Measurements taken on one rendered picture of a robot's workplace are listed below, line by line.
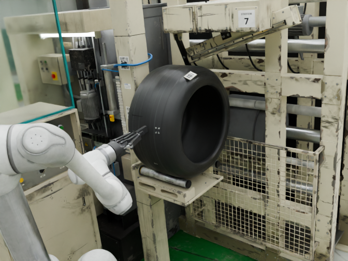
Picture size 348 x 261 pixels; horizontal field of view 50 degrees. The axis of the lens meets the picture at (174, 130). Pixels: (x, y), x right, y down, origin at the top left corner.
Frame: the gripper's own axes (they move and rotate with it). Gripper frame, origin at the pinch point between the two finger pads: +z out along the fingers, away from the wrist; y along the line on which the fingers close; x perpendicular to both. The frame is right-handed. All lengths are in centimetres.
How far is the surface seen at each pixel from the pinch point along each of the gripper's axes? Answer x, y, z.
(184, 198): 42.3, -9.8, 9.7
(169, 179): 35.7, 1.3, 13.0
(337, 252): 140, -59, 104
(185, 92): -12.2, -12.4, 21.6
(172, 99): -11.6, -9.7, 14.8
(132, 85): -10.8, 28.7, 27.2
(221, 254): 134, 10, 58
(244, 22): -36, -27, 57
